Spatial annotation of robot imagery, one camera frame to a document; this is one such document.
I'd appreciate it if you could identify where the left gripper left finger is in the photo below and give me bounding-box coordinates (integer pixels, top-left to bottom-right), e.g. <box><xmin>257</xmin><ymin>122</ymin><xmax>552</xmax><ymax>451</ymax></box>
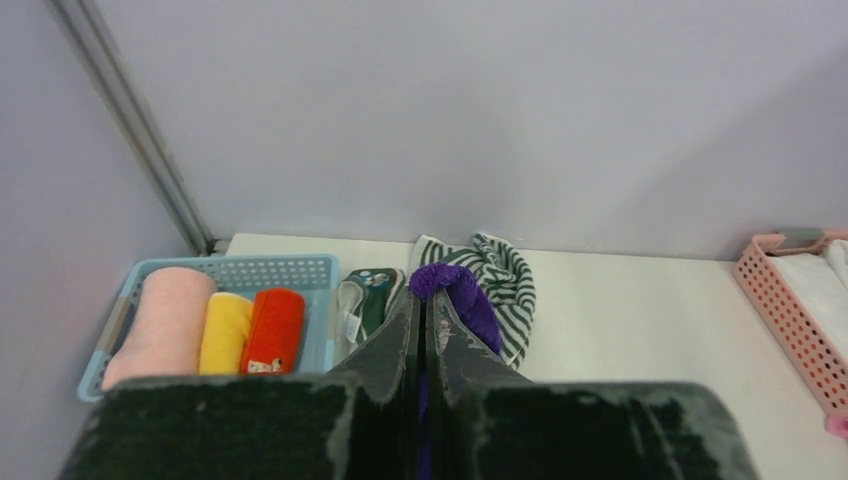
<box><xmin>329</xmin><ymin>289</ymin><xmax>421</xmax><ymax>479</ymax></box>

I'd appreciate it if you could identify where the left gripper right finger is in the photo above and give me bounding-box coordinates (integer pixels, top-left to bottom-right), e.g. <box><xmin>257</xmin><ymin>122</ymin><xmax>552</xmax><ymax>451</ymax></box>
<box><xmin>425</xmin><ymin>289</ymin><xmax>533</xmax><ymax>479</ymax></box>

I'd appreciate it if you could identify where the purple towel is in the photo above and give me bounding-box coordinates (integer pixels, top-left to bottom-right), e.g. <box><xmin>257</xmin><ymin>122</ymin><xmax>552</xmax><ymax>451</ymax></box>
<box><xmin>409</xmin><ymin>263</ymin><xmax>503</xmax><ymax>479</ymax></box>

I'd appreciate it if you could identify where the green white striped towel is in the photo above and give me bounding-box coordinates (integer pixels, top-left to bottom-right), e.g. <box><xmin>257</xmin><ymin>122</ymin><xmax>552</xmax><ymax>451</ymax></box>
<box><xmin>407</xmin><ymin>233</ymin><xmax>537</xmax><ymax>370</ymax></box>

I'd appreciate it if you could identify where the green patterned towel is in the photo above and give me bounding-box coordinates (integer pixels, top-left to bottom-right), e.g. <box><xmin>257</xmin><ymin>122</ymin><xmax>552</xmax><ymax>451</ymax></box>
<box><xmin>336</xmin><ymin>268</ymin><xmax>406</xmax><ymax>361</ymax></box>

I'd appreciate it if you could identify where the red rolled towel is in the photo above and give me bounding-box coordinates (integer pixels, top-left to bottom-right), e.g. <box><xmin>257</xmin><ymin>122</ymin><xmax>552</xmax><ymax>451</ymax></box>
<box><xmin>240</xmin><ymin>288</ymin><xmax>306</xmax><ymax>375</ymax></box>

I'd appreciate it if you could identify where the blue plastic basket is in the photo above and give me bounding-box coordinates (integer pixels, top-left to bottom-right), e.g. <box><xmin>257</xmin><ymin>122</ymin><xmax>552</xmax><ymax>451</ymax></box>
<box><xmin>76</xmin><ymin>253</ymin><xmax>339</xmax><ymax>403</ymax></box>

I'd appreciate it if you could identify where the yellow rolled towel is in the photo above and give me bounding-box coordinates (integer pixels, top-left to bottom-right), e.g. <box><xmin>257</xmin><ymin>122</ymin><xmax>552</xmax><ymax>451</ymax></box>
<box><xmin>198</xmin><ymin>292</ymin><xmax>254</xmax><ymax>375</ymax></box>

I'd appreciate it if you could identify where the pink rolled towel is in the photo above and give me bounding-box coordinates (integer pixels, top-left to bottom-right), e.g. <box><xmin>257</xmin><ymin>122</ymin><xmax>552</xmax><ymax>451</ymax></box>
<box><xmin>102</xmin><ymin>267</ymin><xmax>217</xmax><ymax>391</ymax></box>

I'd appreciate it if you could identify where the pink plastic basket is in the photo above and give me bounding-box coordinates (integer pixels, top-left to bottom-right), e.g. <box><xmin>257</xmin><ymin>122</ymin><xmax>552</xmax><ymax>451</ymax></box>
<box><xmin>732</xmin><ymin>229</ymin><xmax>847</xmax><ymax>418</ymax></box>

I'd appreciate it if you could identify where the white folded cloth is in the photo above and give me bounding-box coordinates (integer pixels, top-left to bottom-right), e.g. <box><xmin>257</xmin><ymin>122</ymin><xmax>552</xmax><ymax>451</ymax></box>
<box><xmin>771</xmin><ymin>240</ymin><xmax>847</xmax><ymax>360</ymax></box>

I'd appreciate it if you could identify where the pink crumpled towel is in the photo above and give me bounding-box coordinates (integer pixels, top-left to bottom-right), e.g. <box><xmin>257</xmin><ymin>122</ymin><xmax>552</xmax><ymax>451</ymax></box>
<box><xmin>825</xmin><ymin>415</ymin><xmax>848</xmax><ymax>439</ymax></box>

